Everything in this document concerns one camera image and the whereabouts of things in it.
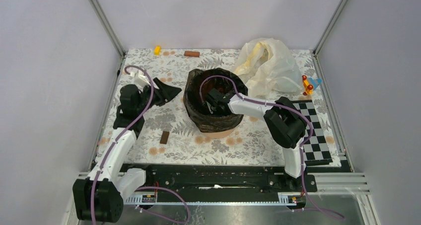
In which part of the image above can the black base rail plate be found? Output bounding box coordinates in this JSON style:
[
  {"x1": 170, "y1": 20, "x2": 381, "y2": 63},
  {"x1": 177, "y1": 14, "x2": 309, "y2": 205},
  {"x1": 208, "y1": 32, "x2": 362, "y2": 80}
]
[{"x1": 121, "y1": 163, "x2": 302, "y2": 196}]

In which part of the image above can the yellow cube block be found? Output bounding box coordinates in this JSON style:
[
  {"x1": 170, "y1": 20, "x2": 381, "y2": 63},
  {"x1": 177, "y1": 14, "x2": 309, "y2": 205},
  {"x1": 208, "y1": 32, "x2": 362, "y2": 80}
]
[{"x1": 154, "y1": 45, "x2": 161, "y2": 56}]

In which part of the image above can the blue toy piece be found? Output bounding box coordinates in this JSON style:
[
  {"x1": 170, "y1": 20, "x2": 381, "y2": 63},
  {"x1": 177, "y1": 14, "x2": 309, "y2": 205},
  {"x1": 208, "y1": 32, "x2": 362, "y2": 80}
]
[{"x1": 309, "y1": 78, "x2": 322, "y2": 90}]

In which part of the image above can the orange plastic trash bin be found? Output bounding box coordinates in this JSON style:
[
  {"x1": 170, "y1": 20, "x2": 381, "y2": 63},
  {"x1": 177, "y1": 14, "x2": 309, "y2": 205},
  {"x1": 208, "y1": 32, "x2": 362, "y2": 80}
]
[{"x1": 202, "y1": 128, "x2": 236, "y2": 139}]

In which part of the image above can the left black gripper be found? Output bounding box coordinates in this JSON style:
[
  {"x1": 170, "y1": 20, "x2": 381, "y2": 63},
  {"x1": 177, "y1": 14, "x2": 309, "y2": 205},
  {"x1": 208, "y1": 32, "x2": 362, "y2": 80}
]
[{"x1": 137, "y1": 77, "x2": 182, "y2": 114}]

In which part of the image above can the brown cylinder block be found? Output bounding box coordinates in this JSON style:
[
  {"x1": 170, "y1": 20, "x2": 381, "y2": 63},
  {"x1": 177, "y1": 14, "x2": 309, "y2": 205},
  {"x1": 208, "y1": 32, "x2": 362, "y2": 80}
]
[{"x1": 184, "y1": 51, "x2": 200, "y2": 57}]

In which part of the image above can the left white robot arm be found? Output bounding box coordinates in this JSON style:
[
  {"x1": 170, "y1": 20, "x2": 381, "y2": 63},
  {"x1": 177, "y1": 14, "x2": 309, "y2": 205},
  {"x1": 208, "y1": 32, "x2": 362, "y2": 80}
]
[{"x1": 72, "y1": 78, "x2": 182, "y2": 223}]

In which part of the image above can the black white checkerboard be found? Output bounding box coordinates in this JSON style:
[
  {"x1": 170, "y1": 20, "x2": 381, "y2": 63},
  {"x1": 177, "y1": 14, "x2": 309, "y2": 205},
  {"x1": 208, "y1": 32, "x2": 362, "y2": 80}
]
[{"x1": 289, "y1": 99, "x2": 334, "y2": 167}]

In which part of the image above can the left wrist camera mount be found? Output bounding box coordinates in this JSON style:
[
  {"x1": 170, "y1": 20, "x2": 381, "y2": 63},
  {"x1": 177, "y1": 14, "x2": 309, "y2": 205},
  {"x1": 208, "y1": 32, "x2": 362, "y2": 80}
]
[{"x1": 130, "y1": 71, "x2": 150, "y2": 88}]

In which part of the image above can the floral patterned table mat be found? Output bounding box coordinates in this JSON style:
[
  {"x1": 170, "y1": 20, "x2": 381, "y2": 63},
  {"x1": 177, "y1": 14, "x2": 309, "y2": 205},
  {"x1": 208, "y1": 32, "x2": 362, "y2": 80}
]
[{"x1": 95, "y1": 49, "x2": 341, "y2": 167}]

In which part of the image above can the red yellow toy vehicle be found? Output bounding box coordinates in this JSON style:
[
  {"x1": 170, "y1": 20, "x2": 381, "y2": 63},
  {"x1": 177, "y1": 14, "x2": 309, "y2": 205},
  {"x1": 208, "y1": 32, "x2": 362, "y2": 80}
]
[{"x1": 302, "y1": 75, "x2": 314, "y2": 96}]

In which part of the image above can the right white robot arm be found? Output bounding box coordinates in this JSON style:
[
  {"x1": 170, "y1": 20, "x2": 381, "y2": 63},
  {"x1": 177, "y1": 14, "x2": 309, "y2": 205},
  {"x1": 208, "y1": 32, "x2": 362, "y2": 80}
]
[{"x1": 201, "y1": 89, "x2": 314, "y2": 191}]

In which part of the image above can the dark brown wooden block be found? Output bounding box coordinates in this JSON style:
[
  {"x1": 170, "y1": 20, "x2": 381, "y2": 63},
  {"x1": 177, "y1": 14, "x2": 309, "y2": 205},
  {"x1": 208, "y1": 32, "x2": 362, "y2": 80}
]
[{"x1": 159, "y1": 131, "x2": 170, "y2": 145}]

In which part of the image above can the translucent white trash bag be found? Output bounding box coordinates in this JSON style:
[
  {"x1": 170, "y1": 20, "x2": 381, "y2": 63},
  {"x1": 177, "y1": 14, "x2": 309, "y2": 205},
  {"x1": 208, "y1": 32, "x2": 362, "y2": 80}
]
[{"x1": 230, "y1": 38, "x2": 303, "y2": 97}]

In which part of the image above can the black trash bag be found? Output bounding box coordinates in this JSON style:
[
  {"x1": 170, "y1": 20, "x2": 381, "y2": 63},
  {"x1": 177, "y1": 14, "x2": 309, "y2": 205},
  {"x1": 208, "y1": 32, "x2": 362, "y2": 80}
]
[{"x1": 183, "y1": 68, "x2": 248, "y2": 133}]

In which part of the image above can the slotted metal cable duct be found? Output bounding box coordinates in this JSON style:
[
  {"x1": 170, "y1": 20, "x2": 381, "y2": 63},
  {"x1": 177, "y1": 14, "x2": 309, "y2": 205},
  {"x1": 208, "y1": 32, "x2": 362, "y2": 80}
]
[{"x1": 124, "y1": 192, "x2": 297, "y2": 206}]

